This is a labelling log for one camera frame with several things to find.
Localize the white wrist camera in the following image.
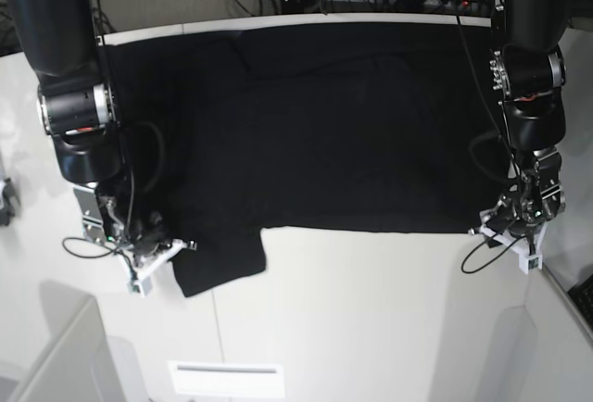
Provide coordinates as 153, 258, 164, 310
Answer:
127, 272, 153, 298
518, 244, 543, 274

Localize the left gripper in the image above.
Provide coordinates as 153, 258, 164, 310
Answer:
469, 188, 565, 254

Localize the black T-shirt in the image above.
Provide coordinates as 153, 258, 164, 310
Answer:
108, 22, 509, 297

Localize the white partition panel right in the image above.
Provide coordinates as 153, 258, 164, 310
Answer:
520, 268, 592, 401

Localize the white partition panel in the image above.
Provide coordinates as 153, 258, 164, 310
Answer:
8, 295, 127, 402
520, 268, 592, 401

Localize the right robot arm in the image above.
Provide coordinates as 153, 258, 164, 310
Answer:
6, 0, 189, 293

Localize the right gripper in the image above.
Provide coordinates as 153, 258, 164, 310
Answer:
114, 212, 197, 282

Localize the white partition panel left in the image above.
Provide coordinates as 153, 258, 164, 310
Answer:
8, 295, 127, 402

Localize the black keyboard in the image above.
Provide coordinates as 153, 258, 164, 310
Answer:
568, 276, 593, 329

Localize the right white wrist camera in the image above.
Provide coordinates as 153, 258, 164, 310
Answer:
127, 272, 153, 298

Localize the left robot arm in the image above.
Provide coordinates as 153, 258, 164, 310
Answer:
469, 0, 571, 261

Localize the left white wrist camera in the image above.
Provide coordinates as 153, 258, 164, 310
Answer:
518, 244, 543, 274

